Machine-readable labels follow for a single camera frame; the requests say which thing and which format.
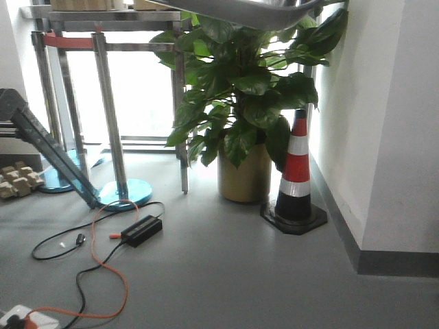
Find small silver tray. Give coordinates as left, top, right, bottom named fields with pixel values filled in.
left=157, top=0, right=323, bottom=31

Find gold plant pot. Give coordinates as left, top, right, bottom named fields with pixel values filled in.
left=217, top=143, right=272, bottom=203

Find red white traffic cone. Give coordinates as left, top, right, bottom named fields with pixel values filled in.
left=260, top=109, right=327, bottom=235

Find green potted plant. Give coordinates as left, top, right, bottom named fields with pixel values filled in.
left=154, top=5, right=348, bottom=171

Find black power adapter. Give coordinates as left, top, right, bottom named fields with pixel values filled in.
left=121, top=215, right=163, bottom=247

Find dark slanted bar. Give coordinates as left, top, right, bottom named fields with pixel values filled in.
left=1, top=88, right=99, bottom=208

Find cardboard packing pieces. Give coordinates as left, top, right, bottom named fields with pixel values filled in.
left=1, top=161, right=45, bottom=199

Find red stanchion belt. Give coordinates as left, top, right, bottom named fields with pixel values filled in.
left=43, top=32, right=94, bottom=50

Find white power strip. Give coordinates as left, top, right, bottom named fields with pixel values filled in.
left=1, top=304, right=60, bottom=329

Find front stanchion post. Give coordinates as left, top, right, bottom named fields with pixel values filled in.
left=92, top=32, right=152, bottom=212

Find stanchion post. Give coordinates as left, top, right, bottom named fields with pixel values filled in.
left=31, top=31, right=88, bottom=176
left=92, top=32, right=152, bottom=212

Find orange cable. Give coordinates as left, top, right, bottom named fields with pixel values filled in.
left=23, top=199, right=140, bottom=323

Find rear stanchion post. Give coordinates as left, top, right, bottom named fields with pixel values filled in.
left=31, top=31, right=88, bottom=176

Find steel table frame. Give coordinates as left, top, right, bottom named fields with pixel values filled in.
left=20, top=5, right=190, bottom=195

